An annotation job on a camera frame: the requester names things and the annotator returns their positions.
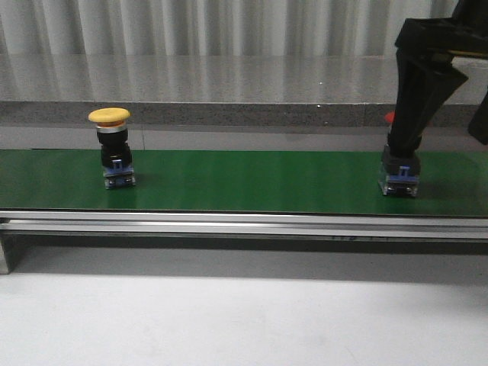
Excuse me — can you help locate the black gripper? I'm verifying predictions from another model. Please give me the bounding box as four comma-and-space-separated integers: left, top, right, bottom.
387, 1, 488, 157

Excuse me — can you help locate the green conveyor belt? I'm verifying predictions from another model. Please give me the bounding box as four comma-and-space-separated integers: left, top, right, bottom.
1, 149, 487, 274

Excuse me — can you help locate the grey granite counter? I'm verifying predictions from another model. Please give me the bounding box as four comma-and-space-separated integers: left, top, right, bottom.
0, 54, 488, 153

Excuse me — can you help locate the red mushroom push button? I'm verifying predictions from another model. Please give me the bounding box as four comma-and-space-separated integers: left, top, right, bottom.
377, 111, 422, 198

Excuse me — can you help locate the yellow mushroom push button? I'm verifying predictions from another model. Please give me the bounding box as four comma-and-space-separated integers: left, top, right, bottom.
88, 108, 136, 189

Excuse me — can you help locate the white pleated curtain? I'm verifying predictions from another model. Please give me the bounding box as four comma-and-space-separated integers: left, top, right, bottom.
1, 0, 455, 57

